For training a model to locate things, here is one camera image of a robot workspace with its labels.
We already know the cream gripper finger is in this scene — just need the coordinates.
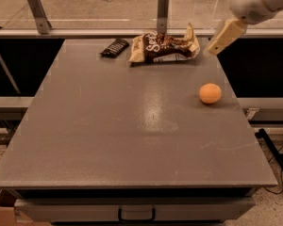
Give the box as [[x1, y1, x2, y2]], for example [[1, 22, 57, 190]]
[[206, 18, 247, 56]]

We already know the brown chip bag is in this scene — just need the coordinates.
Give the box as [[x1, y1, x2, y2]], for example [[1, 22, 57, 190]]
[[129, 23, 200, 63]]

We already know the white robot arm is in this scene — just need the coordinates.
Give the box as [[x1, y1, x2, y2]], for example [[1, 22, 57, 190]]
[[206, 0, 283, 56]]

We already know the black rxbar chocolate bar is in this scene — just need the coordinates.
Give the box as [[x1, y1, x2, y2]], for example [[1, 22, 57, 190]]
[[100, 39, 129, 58]]

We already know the orange fruit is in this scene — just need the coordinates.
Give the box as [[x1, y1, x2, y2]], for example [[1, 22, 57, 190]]
[[199, 83, 222, 105]]

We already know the black stand leg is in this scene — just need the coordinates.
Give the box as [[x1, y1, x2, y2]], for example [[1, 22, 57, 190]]
[[255, 129, 283, 172]]

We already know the cardboard box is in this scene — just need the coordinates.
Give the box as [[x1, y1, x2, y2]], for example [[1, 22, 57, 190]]
[[0, 190, 51, 226]]

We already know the middle metal bracket post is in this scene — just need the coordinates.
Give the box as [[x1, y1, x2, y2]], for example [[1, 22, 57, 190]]
[[157, 0, 169, 34]]

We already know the metal bracket post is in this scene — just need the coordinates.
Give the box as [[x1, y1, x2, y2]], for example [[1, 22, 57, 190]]
[[27, 0, 52, 35], [157, 0, 169, 34]]

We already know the left metal bracket post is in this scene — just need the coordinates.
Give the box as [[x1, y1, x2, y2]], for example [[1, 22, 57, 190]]
[[27, 0, 52, 35]]

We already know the metal rail behind table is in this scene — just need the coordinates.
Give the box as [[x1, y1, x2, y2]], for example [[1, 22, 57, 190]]
[[0, 28, 283, 38]]

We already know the grey drawer with handle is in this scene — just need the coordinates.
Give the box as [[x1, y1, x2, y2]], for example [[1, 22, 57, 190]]
[[15, 197, 255, 223]]

